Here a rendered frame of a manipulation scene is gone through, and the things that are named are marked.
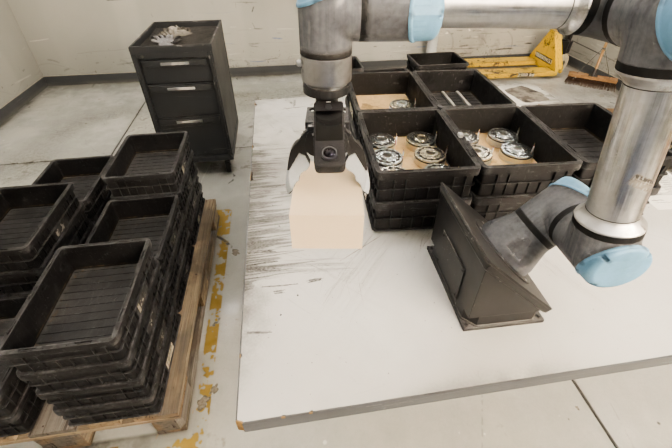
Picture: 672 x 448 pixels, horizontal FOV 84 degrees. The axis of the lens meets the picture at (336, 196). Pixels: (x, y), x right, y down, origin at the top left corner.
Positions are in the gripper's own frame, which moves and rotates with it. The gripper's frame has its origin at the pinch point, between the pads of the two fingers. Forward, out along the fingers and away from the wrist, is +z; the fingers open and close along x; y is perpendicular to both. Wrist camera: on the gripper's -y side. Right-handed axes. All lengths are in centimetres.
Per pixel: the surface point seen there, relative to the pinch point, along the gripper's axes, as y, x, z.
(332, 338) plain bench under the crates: -4.0, -0.7, 39.1
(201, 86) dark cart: 165, 80, 43
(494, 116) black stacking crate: 74, -60, 19
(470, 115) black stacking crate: 73, -50, 19
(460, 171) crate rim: 33, -36, 17
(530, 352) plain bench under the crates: -7, -46, 39
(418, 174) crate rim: 32.1, -24.0, 17.0
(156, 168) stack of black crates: 100, 87, 60
